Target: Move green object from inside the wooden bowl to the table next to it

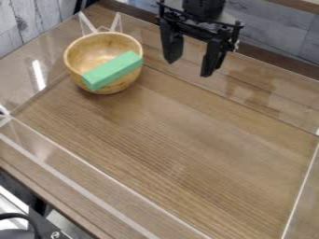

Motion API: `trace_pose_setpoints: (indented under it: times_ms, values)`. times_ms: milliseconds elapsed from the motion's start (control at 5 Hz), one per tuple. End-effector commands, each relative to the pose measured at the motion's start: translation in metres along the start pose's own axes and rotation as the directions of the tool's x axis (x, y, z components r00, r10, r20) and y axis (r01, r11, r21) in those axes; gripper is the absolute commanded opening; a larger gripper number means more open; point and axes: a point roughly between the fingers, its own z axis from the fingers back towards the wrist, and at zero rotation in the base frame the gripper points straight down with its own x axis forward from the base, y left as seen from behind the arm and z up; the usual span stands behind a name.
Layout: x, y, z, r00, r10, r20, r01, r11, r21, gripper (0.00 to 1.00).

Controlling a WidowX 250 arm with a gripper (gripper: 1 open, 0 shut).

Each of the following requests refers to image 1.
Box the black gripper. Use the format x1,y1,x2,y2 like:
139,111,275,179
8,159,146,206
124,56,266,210
158,0,244,77

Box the green rectangular block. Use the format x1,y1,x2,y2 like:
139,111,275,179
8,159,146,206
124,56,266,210
82,50,142,91

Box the wooden bowl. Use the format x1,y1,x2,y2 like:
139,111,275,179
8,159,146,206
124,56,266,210
64,32,143,94

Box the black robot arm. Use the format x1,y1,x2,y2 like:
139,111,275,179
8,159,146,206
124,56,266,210
158,0,244,77

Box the clear acrylic corner bracket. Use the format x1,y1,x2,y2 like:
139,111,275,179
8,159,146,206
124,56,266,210
78,12,123,35

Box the clear acrylic enclosure walls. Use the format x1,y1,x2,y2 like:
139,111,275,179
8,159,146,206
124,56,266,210
0,13,319,239

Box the black metal mount bracket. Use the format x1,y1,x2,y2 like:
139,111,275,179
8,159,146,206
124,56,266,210
28,208,70,239

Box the black cable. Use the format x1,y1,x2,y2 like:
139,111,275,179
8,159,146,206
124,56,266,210
0,212,41,239

